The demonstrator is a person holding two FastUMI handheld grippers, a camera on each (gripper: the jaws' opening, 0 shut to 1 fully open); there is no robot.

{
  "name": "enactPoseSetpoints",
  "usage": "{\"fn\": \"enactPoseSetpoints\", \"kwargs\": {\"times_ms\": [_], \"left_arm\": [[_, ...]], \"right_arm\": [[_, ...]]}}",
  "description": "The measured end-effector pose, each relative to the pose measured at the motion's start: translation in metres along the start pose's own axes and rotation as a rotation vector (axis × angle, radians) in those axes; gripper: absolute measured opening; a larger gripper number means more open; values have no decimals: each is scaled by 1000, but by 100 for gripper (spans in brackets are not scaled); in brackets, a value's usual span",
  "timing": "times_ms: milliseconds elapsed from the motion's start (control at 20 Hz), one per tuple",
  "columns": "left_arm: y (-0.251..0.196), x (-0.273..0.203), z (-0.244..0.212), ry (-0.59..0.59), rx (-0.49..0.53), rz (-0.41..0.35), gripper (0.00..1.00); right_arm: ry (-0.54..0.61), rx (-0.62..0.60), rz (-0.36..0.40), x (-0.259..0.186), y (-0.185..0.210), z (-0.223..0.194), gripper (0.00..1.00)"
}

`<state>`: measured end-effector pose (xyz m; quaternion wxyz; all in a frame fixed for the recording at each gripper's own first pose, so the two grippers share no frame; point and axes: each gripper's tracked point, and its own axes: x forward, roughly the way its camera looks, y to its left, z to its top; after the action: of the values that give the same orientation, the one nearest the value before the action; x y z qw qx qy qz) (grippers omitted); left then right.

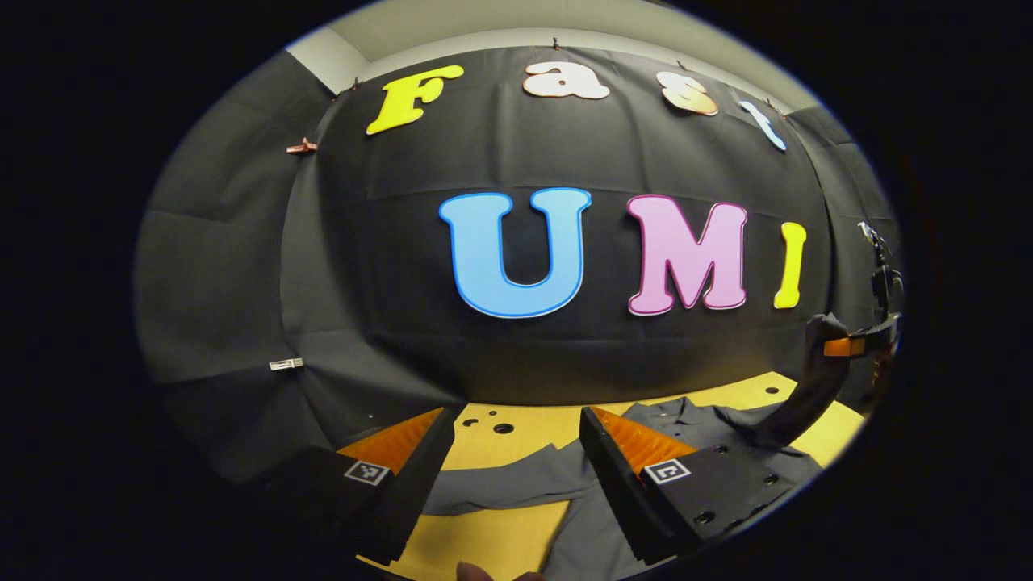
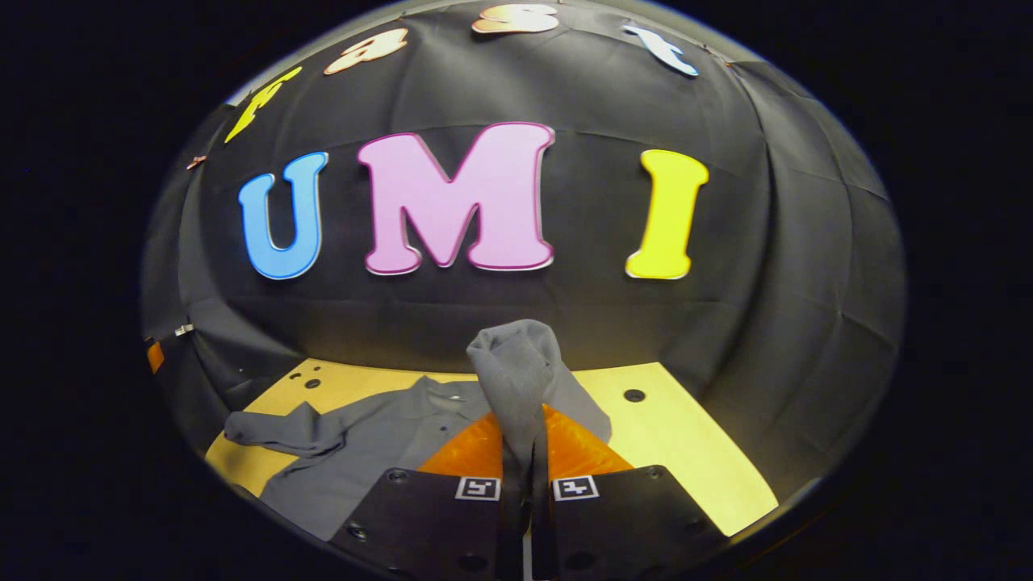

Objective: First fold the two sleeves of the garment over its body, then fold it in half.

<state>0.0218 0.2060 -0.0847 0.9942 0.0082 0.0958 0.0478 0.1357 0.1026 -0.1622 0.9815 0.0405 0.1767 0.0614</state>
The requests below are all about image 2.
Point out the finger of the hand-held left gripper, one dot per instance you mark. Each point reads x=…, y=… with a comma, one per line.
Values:
x=154, y=356

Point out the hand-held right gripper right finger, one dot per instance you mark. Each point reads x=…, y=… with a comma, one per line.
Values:
x=542, y=532

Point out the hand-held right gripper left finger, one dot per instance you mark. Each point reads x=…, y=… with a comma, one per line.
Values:
x=510, y=532

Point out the grey collared shirt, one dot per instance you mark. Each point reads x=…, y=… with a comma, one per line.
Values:
x=516, y=363

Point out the black backdrop cloth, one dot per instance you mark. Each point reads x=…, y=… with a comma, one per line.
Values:
x=363, y=323

